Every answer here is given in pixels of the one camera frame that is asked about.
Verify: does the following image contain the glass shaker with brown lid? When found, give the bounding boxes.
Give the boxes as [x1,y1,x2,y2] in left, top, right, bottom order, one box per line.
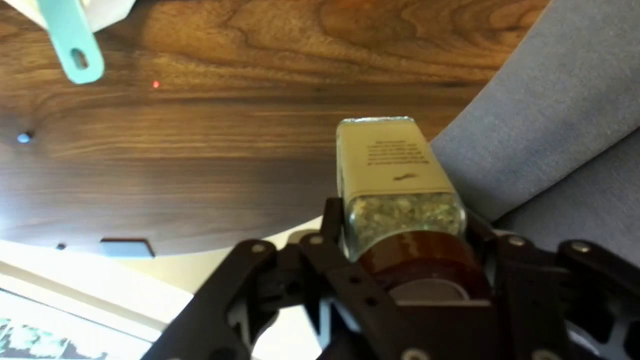
[335,115,487,306]

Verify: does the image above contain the teal measuring scoop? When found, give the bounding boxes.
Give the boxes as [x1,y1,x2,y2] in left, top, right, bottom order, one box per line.
[35,0,105,86]

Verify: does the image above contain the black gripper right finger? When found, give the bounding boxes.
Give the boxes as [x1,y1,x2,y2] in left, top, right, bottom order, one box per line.
[465,214,640,360]

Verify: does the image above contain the white wooden box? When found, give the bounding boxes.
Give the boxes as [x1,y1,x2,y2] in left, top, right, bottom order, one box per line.
[4,0,136,32]

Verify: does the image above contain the round dark wooden table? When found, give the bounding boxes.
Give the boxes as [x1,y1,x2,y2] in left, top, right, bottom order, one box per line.
[0,0,549,254]

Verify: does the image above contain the window frame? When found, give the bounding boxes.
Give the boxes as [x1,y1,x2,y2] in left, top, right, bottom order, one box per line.
[0,242,191,360]

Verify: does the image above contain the grey-blue chair with wooden legs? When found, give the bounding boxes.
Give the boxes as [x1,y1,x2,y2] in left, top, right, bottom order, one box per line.
[431,0,640,264]

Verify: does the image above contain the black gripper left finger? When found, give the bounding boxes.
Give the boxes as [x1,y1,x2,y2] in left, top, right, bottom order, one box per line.
[142,197,399,360]

